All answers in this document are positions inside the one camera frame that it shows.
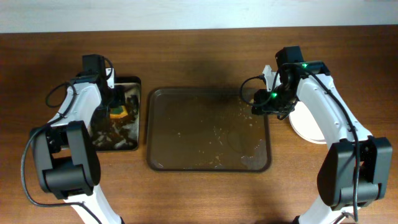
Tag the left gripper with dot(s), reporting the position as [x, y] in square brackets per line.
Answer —
[116, 101]

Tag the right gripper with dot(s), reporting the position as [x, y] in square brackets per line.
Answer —
[261, 106]

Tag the pinkish white plate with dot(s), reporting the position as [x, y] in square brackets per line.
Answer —
[304, 124]

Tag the green orange sponge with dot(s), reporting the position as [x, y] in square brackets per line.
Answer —
[118, 112]

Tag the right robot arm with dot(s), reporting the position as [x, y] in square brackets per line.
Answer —
[356, 169]

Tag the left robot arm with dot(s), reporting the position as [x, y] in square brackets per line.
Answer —
[65, 157]

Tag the black soapy water tray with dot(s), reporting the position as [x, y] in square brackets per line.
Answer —
[109, 135]

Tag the brown serving tray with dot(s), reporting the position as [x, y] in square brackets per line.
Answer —
[199, 129]

